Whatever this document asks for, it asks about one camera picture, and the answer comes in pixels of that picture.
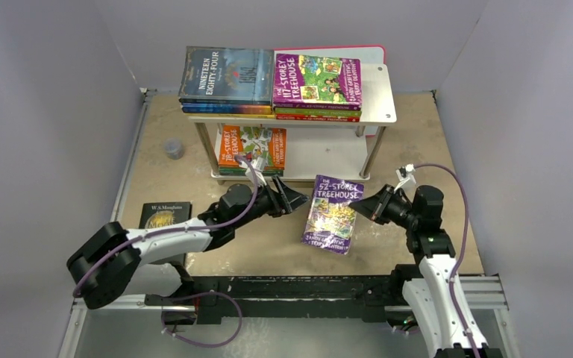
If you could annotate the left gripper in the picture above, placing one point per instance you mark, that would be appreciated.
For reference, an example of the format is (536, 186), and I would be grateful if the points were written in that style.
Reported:
(284, 201)

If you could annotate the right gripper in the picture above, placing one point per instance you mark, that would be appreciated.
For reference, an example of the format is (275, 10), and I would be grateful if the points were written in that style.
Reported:
(384, 206)

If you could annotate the dark green Treehouse book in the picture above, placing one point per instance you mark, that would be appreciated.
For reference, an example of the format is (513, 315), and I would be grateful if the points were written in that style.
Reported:
(231, 171)

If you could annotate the purple Treehouse book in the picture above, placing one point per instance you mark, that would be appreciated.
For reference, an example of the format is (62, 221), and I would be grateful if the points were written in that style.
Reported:
(330, 222)

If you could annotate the orange Treehouse book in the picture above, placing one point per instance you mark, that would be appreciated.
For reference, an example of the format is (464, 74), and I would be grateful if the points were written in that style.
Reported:
(253, 142)

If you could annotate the yellow book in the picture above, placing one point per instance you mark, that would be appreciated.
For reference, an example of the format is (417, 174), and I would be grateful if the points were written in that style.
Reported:
(232, 115)

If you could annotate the black Moon Sixpence book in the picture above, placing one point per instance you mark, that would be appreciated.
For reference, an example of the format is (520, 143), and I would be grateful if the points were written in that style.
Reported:
(161, 214)

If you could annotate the Nineteen Eighty-Four blue book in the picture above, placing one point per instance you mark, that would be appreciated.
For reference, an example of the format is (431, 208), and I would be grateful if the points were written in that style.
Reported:
(223, 75)

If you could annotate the Jane Eyre book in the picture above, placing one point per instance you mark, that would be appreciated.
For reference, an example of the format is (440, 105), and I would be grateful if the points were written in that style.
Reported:
(230, 109)

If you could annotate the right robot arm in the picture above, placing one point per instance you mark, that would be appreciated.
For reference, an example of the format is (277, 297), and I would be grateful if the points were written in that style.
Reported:
(432, 285)

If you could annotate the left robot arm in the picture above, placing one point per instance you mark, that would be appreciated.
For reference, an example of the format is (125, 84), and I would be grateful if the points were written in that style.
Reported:
(105, 264)

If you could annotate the white two-tier metal shelf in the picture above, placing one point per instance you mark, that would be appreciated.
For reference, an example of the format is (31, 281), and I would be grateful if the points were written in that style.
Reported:
(337, 149)

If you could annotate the small clear plastic cup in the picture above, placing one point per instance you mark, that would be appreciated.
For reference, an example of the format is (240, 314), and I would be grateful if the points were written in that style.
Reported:
(173, 148)

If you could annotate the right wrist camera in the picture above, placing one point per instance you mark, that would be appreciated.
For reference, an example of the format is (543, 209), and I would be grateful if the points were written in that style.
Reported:
(406, 178)

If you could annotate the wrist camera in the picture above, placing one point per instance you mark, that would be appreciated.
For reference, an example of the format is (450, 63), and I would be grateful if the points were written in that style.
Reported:
(406, 178)
(253, 169)

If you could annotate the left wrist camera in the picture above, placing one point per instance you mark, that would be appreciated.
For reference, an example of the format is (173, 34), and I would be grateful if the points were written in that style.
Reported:
(253, 169)

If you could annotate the black aluminium base frame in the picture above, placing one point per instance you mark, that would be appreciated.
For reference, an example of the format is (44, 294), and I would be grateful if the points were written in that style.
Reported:
(370, 298)

